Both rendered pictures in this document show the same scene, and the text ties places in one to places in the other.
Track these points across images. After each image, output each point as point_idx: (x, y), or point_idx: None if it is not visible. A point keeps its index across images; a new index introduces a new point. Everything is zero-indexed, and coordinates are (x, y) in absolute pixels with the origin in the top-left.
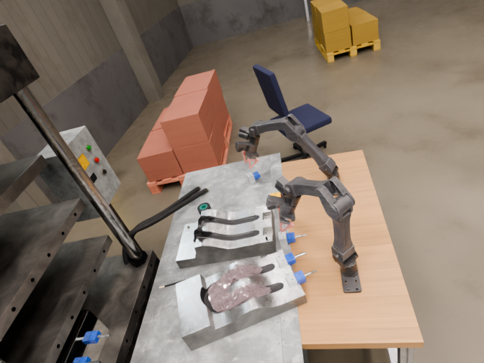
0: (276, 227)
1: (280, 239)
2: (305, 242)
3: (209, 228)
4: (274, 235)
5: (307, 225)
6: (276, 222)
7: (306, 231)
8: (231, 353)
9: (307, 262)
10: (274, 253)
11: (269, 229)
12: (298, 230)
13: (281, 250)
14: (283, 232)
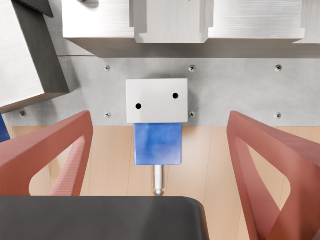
0: (265, 65)
1: (125, 89)
2: (140, 193)
3: None
4: (201, 55)
5: (237, 214)
6: (305, 71)
7: (203, 204)
8: None
9: (30, 188)
10: (17, 47)
11: (207, 22)
12: (217, 170)
13: (38, 92)
14: (178, 110)
